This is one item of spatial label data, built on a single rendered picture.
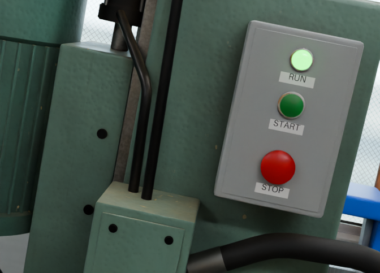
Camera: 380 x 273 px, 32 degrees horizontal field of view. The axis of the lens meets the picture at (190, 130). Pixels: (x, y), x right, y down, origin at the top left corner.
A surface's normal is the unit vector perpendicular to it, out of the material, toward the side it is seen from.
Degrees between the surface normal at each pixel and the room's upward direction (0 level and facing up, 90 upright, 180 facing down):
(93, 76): 90
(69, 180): 90
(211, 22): 90
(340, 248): 53
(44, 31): 90
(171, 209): 0
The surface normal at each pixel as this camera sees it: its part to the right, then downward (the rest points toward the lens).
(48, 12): 0.69, 0.26
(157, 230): -0.07, 0.15
